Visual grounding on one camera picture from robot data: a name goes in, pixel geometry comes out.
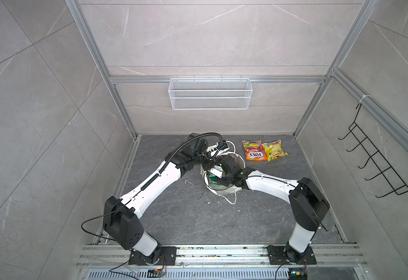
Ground orange Fox's fruits candy bag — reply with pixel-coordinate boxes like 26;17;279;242
242;140;268;161

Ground yellow snack packet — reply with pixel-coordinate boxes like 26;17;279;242
262;140;288;162

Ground floral white paper bag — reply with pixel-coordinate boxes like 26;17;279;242
200;141;246;205

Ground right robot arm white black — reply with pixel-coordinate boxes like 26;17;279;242
216;155;330;264

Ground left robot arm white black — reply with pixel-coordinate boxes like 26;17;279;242
103;133;225;264

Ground green candy packet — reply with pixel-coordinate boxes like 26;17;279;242
207;175;226;190

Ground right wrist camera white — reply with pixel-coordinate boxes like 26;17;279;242
209;166;223;178

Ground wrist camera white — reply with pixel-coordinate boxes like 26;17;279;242
209;166;223;178
206;142;228;158

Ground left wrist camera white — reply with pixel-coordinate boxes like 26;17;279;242
206;142;228;158

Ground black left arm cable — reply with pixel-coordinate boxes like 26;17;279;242
160;132;224;176

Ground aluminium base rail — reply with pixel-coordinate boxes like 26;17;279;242
74;244;374;280

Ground black wire hook rack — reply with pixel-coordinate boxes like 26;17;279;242
338;104;408;198

